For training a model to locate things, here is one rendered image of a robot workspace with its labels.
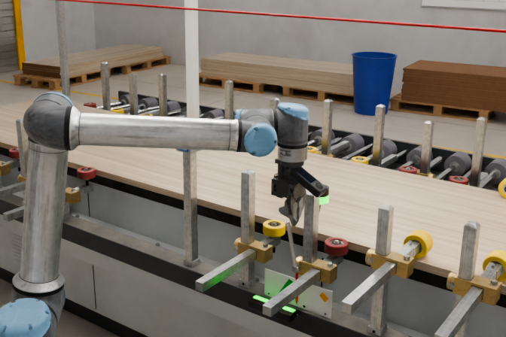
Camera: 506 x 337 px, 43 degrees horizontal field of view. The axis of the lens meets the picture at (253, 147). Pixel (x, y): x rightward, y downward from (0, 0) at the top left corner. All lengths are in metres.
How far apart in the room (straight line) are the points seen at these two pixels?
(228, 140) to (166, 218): 1.13
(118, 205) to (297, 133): 1.32
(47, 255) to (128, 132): 0.49
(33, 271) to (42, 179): 0.29
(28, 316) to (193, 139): 0.67
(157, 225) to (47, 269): 0.92
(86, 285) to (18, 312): 1.46
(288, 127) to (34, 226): 0.78
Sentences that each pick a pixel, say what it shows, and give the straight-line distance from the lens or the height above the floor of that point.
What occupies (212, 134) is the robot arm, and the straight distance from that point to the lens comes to 1.68.
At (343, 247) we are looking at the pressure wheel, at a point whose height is 0.90.
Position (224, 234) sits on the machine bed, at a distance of 2.58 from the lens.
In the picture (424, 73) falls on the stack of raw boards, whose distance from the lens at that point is 7.91.
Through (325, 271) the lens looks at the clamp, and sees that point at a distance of 2.07.
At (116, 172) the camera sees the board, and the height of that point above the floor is 0.90.
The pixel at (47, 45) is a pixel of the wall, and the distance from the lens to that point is 11.60.
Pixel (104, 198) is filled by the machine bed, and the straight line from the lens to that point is 3.03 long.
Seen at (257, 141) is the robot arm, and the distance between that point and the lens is 1.68.
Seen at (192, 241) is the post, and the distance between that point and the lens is 2.39.
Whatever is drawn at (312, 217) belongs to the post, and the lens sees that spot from 2.03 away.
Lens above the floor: 1.82
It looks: 17 degrees down
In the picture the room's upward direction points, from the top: 1 degrees clockwise
